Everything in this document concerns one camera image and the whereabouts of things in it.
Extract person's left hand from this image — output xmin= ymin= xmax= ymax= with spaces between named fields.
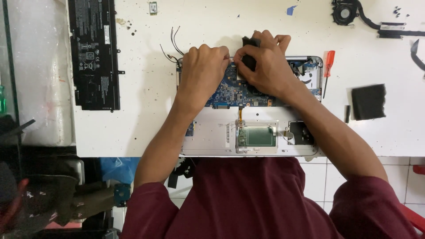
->
xmin=179 ymin=44 xmax=230 ymax=112

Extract person's right hand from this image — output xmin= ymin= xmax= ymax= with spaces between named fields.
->
xmin=233 ymin=30 xmax=300 ymax=101

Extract small black foam piece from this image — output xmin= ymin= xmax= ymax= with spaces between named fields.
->
xmin=241 ymin=36 xmax=261 ymax=72

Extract blue laptop motherboard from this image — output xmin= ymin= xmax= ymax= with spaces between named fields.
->
xmin=203 ymin=59 xmax=323 ymax=108

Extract silver laptop chassis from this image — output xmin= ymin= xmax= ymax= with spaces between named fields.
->
xmin=176 ymin=55 xmax=325 ymax=157

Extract laptop trackpad module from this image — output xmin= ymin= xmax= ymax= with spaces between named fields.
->
xmin=235 ymin=120 xmax=279 ymax=154

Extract black laptop battery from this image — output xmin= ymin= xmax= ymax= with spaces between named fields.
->
xmin=68 ymin=0 xmax=126 ymax=113

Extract black cooling fan with heatpipe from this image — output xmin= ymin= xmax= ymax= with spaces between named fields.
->
xmin=332 ymin=0 xmax=425 ymax=39

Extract blue plastic bag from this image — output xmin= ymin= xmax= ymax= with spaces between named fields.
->
xmin=99 ymin=157 xmax=141 ymax=185

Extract person's maroon shirt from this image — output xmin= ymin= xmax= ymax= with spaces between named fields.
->
xmin=120 ymin=157 xmax=419 ymax=239

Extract bare hard drive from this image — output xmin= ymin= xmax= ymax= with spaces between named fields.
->
xmin=113 ymin=183 xmax=132 ymax=208

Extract large black foam pad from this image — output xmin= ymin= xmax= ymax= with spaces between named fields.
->
xmin=351 ymin=84 xmax=387 ymax=121

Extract black bag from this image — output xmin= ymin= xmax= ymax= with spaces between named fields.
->
xmin=0 ymin=154 xmax=115 ymax=234

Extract green bottle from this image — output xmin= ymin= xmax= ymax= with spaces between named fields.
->
xmin=0 ymin=85 xmax=7 ymax=115

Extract red plastic stool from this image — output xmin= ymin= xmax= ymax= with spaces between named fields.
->
xmin=398 ymin=165 xmax=425 ymax=233

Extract black antenna wires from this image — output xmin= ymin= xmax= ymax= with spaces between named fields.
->
xmin=160 ymin=26 xmax=185 ymax=64

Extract red handled screwdriver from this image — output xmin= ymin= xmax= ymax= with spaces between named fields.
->
xmin=322 ymin=50 xmax=336 ymax=99

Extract black strap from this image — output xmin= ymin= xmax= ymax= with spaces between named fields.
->
xmin=410 ymin=39 xmax=425 ymax=72

